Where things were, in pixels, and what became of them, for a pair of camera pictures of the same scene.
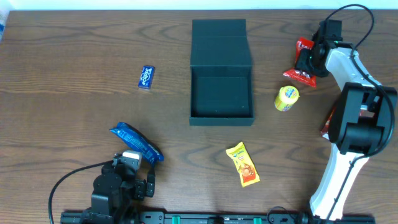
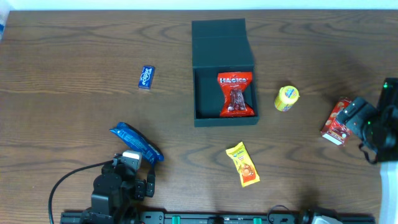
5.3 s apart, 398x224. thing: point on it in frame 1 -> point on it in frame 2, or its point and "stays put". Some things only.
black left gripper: x=137 y=186 stays put
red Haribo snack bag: x=299 y=75 -> x=236 y=84
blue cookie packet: x=138 y=141 stays put
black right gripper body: x=302 y=62 -> x=354 y=113
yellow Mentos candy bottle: x=288 y=95 stays put
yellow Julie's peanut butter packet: x=247 y=170 stays put
